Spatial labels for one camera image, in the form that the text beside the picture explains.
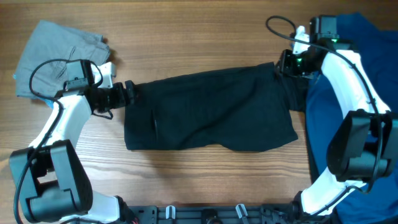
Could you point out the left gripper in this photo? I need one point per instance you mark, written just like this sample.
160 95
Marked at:
121 99

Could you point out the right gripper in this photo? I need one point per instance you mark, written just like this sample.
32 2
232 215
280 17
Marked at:
285 62

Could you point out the black shorts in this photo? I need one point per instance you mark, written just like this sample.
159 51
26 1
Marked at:
242 109

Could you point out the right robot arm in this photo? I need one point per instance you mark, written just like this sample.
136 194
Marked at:
362 148

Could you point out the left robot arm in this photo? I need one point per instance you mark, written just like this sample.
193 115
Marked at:
51 183

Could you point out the black garment under shirt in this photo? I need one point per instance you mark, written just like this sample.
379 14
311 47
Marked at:
295 91

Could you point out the blue polo shirt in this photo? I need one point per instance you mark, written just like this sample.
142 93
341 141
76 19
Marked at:
378 52

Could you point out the folded grey shorts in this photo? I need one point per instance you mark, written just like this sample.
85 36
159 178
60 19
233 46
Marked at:
47 48

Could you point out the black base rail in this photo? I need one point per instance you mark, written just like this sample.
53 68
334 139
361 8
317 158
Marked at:
240 213

